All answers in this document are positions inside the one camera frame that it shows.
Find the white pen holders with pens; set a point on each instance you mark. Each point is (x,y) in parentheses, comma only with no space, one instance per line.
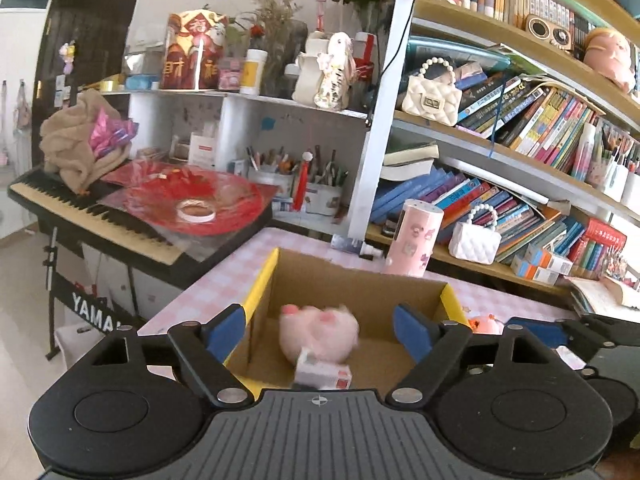
(615,175)

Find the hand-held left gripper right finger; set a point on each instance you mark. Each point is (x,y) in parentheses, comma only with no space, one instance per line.
(412,335)

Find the small pink box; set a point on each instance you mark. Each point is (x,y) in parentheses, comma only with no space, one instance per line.
(229,75)

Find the pink doll head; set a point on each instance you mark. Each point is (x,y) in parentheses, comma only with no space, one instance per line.
(607,55)

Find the white lamp bar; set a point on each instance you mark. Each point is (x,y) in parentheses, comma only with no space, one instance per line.
(500,180)

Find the stack of papers and workbooks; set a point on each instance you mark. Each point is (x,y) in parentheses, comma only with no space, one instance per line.
(605,295)

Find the round pink plush toy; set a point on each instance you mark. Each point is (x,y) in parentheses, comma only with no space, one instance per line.
(315,330)

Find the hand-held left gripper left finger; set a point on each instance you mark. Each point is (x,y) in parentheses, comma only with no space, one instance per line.
(225,332)

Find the small white dropper bottle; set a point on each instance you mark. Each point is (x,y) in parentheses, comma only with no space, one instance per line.
(372,251)

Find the red hanging tassel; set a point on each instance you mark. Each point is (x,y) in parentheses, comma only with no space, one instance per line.
(302,185)

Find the row of blue leaning books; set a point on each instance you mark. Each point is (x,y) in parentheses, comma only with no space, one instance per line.
(450,197)

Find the red plastic decoration sheets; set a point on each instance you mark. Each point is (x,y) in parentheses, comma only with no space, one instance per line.
(150,205)

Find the thick red dictionary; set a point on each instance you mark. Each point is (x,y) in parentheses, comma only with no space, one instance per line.
(605,232)

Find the dried flower bunch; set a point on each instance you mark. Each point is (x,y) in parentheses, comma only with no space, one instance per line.
(272,10)

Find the wooden retro radio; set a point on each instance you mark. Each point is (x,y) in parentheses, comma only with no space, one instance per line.
(550,32)

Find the orange and blue medicine box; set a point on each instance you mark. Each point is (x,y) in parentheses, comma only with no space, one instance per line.
(550,260)
(530,271)

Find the yellow cardboard box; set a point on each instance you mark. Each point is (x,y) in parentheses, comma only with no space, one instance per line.
(350,285)

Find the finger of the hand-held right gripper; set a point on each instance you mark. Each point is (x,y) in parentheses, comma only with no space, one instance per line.
(542,330)

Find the white shelf unit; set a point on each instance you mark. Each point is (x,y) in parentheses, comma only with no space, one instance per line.
(240,120)

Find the black keyboard stand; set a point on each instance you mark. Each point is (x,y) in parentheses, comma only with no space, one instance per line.
(95,305)

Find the cream quilted handbag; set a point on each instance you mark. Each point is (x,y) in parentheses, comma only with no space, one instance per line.
(430,102)

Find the white tape roll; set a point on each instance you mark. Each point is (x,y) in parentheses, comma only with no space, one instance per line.
(196,211)

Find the white rabbit paper lantern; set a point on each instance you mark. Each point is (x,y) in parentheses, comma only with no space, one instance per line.
(325,75)

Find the pen cups with stationery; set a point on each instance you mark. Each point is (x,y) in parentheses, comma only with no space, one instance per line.
(320,192)

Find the row of colourful thin books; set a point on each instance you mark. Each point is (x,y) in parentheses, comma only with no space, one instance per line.
(540,120)

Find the black electric keyboard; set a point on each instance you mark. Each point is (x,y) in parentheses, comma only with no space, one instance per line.
(100,225)

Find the small pink duck plush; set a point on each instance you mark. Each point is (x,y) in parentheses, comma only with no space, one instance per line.
(485,324)

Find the red festive figure lantern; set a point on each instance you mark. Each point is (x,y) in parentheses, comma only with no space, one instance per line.
(192,55)

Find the pastel striped bottle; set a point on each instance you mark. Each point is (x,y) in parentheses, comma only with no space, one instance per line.
(583,152)

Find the white card red stripe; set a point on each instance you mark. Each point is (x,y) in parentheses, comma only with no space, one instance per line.
(202,150)

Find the beige crumpled cloth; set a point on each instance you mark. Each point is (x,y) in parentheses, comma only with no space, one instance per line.
(65,150)

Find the row of small figurines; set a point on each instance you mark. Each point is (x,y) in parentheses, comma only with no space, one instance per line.
(616,266)

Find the white bottle yellow label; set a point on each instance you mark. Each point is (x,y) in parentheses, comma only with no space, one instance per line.
(252,72)

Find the pink foil ribbon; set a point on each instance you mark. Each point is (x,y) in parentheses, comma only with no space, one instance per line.
(112,132)

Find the small white carton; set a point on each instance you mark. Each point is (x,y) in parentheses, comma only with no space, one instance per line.
(320,372)

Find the pink cylinder with stickers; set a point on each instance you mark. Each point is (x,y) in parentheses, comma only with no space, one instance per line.
(415,240)

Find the teal flat folder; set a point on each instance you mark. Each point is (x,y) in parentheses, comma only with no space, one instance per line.
(460,55)

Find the dark door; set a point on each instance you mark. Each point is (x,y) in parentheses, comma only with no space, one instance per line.
(95,20)

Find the pile of flat thick books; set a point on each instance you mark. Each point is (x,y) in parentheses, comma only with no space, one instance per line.
(410,162)

